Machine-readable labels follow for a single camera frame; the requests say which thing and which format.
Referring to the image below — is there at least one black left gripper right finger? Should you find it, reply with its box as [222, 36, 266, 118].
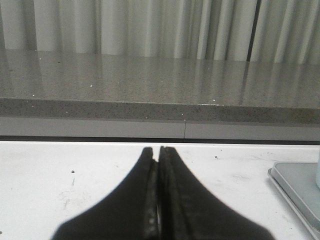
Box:
[158, 146, 274, 240]

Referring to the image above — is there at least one silver electronic kitchen scale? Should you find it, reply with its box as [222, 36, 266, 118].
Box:
[268, 161, 320, 240]

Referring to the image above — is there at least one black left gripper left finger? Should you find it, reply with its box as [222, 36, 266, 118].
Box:
[52, 147, 160, 240]

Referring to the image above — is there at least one light blue plastic cup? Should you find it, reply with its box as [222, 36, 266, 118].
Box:
[315, 154, 320, 189]

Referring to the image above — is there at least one grey stone counter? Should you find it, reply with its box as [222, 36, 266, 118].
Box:
[0, 49, 320, 141]

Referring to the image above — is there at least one white pleated curtain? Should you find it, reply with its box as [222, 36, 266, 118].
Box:
[0, 0, 320, 65]

